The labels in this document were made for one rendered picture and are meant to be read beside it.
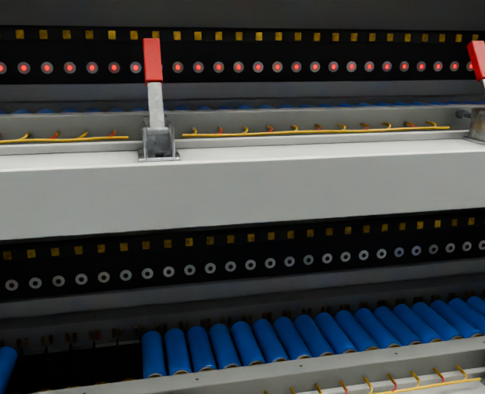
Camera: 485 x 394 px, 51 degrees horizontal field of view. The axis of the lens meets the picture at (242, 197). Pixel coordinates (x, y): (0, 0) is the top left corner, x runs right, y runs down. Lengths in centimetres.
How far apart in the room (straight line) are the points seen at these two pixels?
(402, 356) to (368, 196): 14
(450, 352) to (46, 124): 37
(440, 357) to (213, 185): 24
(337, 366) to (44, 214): 25
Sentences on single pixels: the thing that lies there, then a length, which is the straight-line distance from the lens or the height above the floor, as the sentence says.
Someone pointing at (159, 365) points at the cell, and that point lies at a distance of 44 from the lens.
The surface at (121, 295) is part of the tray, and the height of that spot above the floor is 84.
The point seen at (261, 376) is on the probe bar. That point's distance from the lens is 41.
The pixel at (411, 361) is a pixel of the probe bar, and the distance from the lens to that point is 46.
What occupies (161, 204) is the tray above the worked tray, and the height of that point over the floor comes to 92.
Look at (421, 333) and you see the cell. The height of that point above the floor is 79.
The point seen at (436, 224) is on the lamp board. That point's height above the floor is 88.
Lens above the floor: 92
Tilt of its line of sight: 1 degrees up
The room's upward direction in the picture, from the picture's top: 3 degrees counter-clockwise
